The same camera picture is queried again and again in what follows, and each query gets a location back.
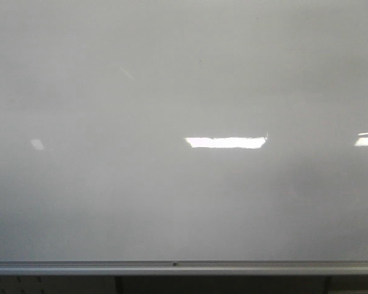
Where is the grey aluminium marker tray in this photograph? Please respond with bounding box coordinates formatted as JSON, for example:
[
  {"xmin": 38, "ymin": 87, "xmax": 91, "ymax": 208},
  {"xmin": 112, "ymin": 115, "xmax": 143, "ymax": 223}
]
[{"xmin": 0, "ymin": 260, "xmax": 368, "ymax": 276}]

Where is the white whiteboard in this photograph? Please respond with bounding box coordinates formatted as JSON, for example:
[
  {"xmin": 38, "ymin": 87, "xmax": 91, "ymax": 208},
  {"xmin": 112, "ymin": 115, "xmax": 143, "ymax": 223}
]
[{"xmin": 0, "ymin": 1, "xmax": 368, "ymax": 262}]

